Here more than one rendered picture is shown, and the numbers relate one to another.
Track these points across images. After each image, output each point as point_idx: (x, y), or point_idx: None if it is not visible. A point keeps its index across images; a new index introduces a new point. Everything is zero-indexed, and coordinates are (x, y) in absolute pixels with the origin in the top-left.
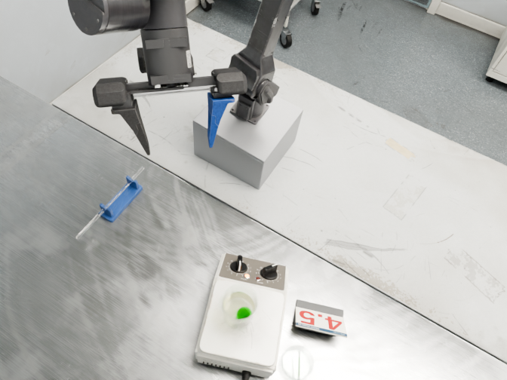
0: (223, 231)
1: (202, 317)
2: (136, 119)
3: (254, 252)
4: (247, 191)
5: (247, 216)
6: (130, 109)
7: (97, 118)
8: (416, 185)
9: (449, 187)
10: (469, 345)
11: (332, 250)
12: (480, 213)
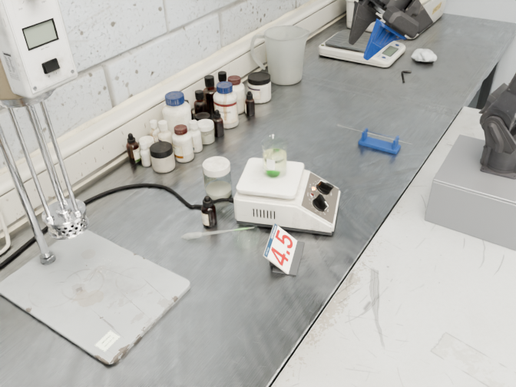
0: (366, 198)
1: None
2: (355, 11)
3: (348, 217)
4: (419, 212)
5: (388, 213)
6: (357, 3)
7: (461, 127)
8: (506, 385)
9: None
10: None
11: (364, 273)
12: None
